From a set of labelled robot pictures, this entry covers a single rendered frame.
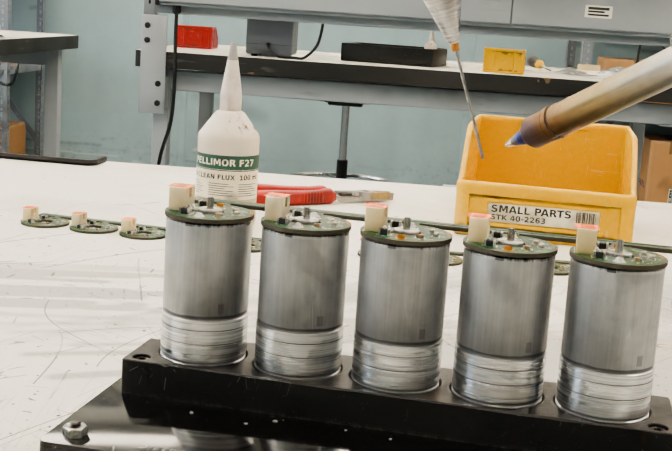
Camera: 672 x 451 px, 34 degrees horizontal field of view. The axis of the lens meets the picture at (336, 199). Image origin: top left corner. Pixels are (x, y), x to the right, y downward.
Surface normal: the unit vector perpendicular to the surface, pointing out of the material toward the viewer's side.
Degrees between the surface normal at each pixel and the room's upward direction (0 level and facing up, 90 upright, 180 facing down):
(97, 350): 0
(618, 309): 90
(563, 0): 90
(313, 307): 90
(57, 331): 0
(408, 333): 90
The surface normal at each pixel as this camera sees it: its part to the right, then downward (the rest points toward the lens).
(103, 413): 0.07, -0.98
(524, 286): 0.25, 0.18
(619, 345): 0.00, 0.17
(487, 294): -0.50, 0.11
